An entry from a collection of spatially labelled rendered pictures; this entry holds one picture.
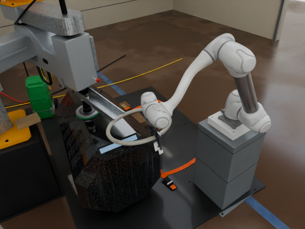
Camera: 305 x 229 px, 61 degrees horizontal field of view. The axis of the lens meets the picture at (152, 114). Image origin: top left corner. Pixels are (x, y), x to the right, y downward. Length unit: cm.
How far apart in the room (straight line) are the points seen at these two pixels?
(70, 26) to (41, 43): 50
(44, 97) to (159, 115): 266
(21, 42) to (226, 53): 173
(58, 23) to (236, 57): 121
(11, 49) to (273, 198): 272
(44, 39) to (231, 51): 157
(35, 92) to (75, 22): 205
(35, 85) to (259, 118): 293
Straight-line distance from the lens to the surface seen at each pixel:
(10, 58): 249
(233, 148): 206
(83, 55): 210
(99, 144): 206
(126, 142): 171
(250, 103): 181
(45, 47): 238
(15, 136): 250
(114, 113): 211
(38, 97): 388
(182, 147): 315
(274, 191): 294
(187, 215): 257
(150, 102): 154
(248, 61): 148
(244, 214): 268
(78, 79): 213
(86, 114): 236
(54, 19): 200
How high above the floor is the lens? 218
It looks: 36 degrees down
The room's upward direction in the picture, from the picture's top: 3 degrees counter-clockwise
